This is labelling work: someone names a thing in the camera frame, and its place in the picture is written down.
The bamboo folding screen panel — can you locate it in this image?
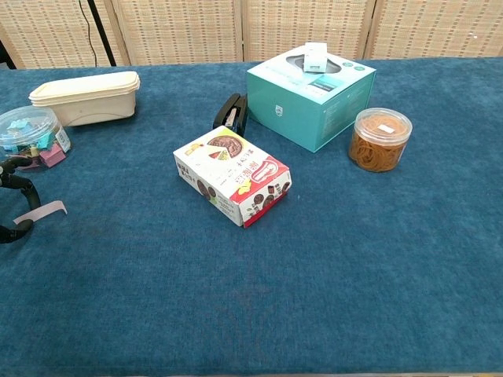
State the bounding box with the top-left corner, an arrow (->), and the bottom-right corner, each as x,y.
240,0 -> 378,62
365,0 -> 503,60
112,0 -> 244,66
0,0 -> 133,70

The teal product box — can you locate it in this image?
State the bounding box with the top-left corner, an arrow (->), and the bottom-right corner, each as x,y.
245,44 -> 377,154

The clear jar of binder clips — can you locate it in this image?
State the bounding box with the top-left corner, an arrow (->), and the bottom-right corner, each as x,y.
0,104 -> 72,173

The clear jar of rubber bands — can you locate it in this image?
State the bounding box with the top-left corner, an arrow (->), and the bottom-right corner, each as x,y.
348,107 -> 413,174

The blue fabric table cloth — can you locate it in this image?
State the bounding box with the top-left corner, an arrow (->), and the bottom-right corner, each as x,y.
0,57 -> 503,376

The beige plastic lidded container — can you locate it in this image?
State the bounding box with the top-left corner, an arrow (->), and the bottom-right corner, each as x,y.
28,70 -> 141,128

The white red snack box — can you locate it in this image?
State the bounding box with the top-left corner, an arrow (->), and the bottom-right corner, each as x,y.
172,125 -> 292,229

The black tripod stand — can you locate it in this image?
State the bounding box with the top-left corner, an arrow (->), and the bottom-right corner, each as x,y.
86,0 -> 118,67

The black stapler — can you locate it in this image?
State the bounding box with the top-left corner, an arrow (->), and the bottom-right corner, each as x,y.
212,93 -> 248,138

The thin black hanging cable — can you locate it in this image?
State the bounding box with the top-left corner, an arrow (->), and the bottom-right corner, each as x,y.
77,0 -> 98,68

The small white carton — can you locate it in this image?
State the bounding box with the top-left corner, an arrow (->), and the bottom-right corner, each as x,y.
303,41 -> 329,74

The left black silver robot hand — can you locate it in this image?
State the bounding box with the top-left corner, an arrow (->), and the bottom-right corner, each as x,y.
0,156 -> 42,245

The pink paper strip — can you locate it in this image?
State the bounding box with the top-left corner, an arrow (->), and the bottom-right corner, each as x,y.
13,199 -> 68,227

